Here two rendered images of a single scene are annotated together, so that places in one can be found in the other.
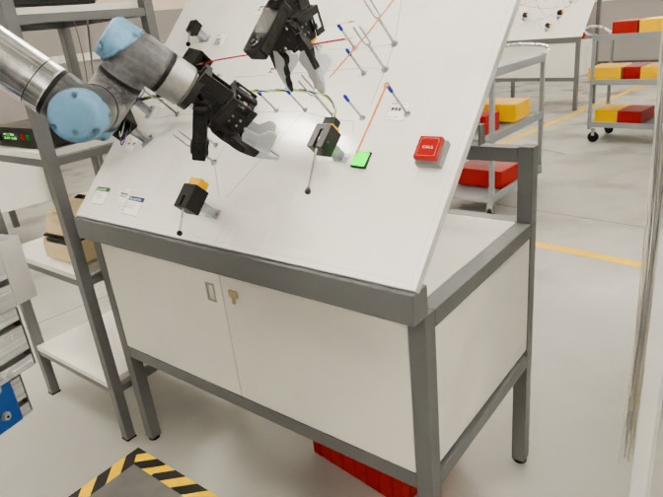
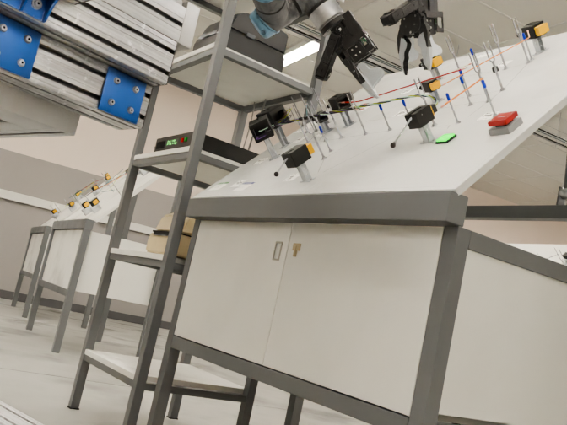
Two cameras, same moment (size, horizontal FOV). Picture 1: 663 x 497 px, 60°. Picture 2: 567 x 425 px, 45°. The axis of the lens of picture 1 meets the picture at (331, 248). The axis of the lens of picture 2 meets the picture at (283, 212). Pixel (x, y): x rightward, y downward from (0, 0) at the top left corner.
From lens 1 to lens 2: 0.94 m
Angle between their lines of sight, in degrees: 34
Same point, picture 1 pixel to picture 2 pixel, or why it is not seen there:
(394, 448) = (395, 388)
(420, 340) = (450, 250)
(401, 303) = (440, 199)
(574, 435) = not seen: outside the picture
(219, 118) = (346, 44)
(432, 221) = (488, 157)
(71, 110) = not seen: outside the picture
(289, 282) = (351, 207)
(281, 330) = (327, 275)
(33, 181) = (141, 282)
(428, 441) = (431, 368)
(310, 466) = not seen: outside the picture
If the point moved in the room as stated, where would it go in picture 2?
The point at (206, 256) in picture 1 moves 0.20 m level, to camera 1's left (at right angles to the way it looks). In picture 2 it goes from (288, 202) to (221, 191)
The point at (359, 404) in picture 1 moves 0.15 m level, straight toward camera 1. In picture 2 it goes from (375, 341) to (364, 340)
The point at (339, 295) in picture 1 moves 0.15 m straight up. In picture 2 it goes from (391, 207) to (403, 142)
